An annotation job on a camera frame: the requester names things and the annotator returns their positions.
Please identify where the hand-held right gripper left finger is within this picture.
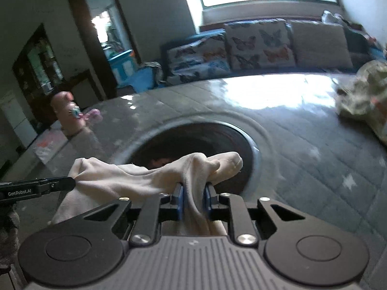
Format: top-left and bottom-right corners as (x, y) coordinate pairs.
(84, 183), (185, 247)

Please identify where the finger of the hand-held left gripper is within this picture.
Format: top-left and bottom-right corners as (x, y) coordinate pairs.
(39, 177), (77, 194)

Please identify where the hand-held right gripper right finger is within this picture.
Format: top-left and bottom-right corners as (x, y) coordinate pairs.
(203, 183), (306, 247)

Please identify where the cream shirt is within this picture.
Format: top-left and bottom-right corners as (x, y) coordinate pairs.
(50, 151), (244, 238)

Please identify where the white pink paper packet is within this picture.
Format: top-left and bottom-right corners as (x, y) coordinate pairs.
(33, 128), (69, 165)

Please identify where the round dark basin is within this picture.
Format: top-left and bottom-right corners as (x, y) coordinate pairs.
(128, 121), (262, 196)

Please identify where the small pink toy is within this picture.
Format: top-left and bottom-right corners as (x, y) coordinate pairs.
(83, 109), (102, 124)

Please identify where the grey quilted star mat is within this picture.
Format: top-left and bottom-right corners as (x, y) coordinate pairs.
(0, 72), (387, 290)

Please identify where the dark glass cabinet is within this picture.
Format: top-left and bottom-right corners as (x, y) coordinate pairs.
(12, 24), (66, 109)

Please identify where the blue fabric bag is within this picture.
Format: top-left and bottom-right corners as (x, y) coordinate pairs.
(133, 62), (165, 93)

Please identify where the blue plastic bin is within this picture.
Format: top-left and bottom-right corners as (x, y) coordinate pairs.
(109, 50), (135, 87)

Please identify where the doorway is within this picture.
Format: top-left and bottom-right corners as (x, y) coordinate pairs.
(68, 0), (143, 98)

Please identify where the green patterned clothing pile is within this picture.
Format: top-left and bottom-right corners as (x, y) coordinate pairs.
(335, 60), (387, 146)

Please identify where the light grey pillow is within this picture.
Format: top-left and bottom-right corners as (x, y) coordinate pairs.
(287, 20), (354, 70)

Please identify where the blue sofa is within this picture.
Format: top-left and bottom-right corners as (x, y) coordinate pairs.
(160, 18), (387, 87)

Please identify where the white plush toy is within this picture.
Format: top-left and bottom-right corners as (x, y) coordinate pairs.
(322, 10), (346, 25)

